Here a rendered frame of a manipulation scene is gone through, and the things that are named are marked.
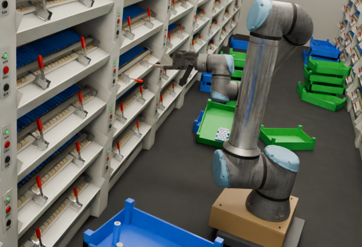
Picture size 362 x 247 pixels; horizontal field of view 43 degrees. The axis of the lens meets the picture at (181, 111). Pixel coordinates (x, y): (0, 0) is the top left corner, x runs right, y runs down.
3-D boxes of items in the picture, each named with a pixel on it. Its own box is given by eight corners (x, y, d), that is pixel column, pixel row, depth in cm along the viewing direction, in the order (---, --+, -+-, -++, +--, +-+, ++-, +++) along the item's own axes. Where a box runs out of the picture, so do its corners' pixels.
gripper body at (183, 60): (175, 49, 221) (200, 50, 218) (175, 66, 224) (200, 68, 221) (171, 53, 214) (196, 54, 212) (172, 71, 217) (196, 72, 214)
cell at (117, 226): (120, 241, 123) (122, 222, 121) (116, 245, 122) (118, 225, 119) (115, 239, 124) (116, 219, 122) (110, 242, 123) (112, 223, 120)
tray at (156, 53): (155, 66, 242) (164, 51, 238) (111, 104, 187) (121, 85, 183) (123, 47, 243) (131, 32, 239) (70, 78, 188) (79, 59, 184)
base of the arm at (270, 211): (294, 206, 198) (300, 187, 194) (283, 228, 182) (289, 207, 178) (253, 190, 205) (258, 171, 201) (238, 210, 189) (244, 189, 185)
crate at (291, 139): (298, 135, 308) (300, 125, 305) (313, 149, 290) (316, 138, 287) (257, 135, 299) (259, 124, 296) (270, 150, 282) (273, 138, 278)
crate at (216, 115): (228, 149, 275) (229, 141, 269) (195, 141, 278) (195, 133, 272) (237, 113, 293) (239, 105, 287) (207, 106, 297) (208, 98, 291)
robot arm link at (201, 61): (209, 70, 221) (205, 75, 213) (200, 69, 222) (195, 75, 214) (209, 51, 218) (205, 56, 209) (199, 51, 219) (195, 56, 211)
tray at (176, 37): (187, 40, 306) (196, 22, 300) (160, 62, 251) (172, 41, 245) (161, 24, 306) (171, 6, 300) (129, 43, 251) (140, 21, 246)
